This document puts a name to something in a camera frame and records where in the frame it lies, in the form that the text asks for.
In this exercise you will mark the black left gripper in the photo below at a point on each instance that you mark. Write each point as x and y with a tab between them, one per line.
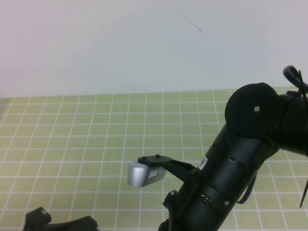
38	220

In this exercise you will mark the black right camera mount bracket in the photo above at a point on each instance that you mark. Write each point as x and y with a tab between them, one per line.
156	160

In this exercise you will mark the thin black zip tie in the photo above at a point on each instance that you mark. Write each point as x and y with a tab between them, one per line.
303	197

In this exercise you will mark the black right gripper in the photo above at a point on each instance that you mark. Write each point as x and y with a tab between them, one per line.
172	216

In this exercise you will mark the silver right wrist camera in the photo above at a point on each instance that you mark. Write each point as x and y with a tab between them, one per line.
139	175

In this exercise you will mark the green white-grid table mat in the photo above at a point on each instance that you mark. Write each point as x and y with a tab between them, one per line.
84	144

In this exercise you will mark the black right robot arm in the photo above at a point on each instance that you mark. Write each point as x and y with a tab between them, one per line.
240	156

